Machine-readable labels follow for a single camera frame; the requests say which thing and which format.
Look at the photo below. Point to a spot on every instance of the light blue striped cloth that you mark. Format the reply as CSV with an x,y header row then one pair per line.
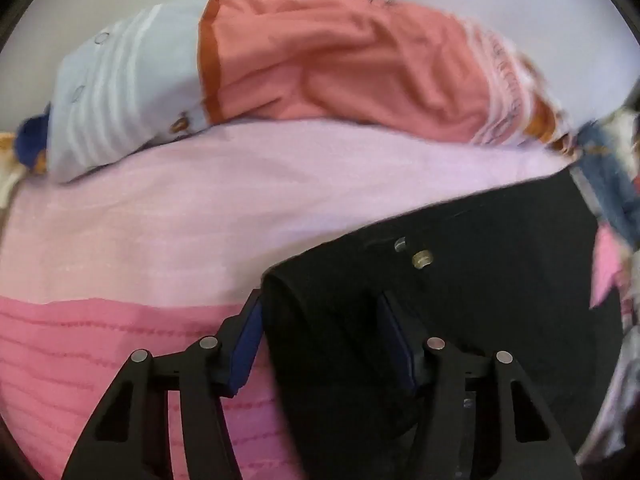
x,y
115,95

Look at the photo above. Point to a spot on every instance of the dark blue cloth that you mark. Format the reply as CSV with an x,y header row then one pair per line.
x,y
30,140

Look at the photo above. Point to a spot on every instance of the coral cloth with brown stripe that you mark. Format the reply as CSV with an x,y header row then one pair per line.
x,y
325,60

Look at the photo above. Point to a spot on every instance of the pink knitted blanket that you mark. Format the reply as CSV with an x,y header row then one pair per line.
x,y
150,235

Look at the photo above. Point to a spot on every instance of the black pants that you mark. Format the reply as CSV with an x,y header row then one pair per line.
x,y
500,285

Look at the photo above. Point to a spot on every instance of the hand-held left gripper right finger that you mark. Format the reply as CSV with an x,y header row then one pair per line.
x,y
396,342

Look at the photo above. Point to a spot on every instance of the blue jeans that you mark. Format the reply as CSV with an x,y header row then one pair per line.
x,y
607,180

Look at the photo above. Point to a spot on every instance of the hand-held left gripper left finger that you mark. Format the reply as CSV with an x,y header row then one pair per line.
x,y
247,345

